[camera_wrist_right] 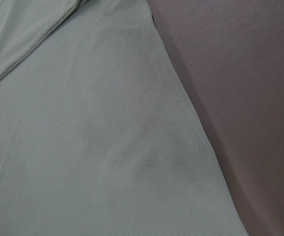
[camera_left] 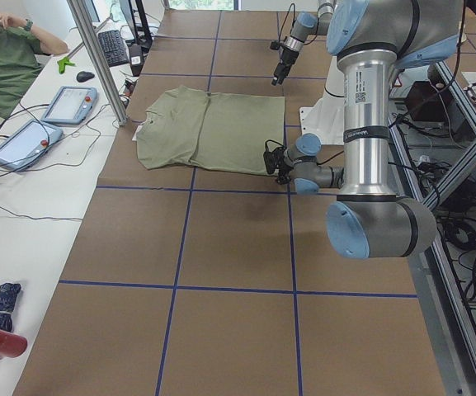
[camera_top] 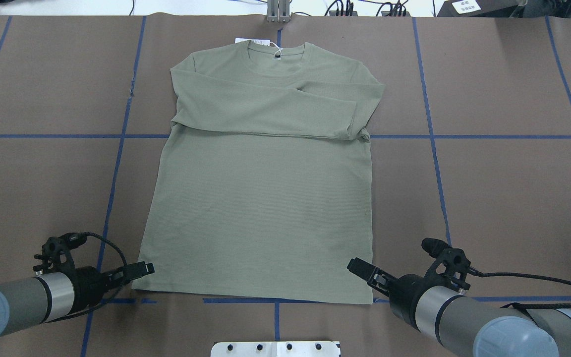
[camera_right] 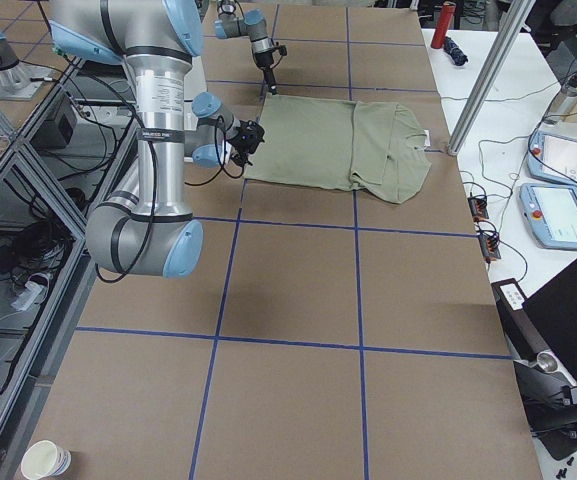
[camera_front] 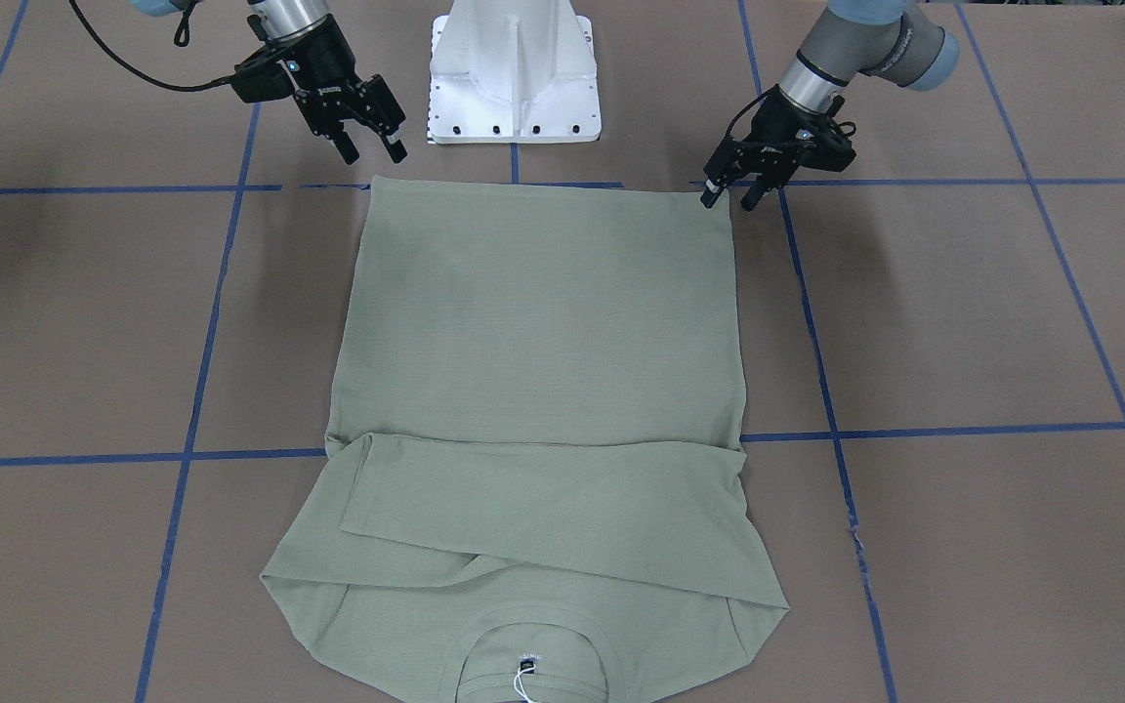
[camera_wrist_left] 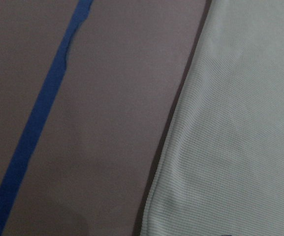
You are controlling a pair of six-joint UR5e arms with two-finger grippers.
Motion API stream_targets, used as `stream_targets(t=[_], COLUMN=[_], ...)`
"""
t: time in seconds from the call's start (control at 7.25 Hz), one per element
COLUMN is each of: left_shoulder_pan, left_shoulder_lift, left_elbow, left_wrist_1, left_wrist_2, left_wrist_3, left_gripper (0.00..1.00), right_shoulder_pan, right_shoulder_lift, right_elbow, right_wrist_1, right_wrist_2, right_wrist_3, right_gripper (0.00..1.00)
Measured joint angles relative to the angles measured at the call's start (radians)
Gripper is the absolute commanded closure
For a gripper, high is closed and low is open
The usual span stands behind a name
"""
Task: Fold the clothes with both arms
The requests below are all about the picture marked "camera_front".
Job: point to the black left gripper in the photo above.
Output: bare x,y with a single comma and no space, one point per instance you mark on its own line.
770,127

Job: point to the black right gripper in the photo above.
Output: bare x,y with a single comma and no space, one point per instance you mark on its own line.
327,71

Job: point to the olive green long-sleeve shirt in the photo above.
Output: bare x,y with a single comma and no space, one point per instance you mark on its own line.
533,450

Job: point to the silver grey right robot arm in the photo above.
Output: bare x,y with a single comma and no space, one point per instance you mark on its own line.
269,20

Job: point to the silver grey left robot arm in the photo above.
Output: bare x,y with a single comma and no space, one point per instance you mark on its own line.
891,40

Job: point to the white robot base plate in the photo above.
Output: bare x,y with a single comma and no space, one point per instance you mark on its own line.
522,72

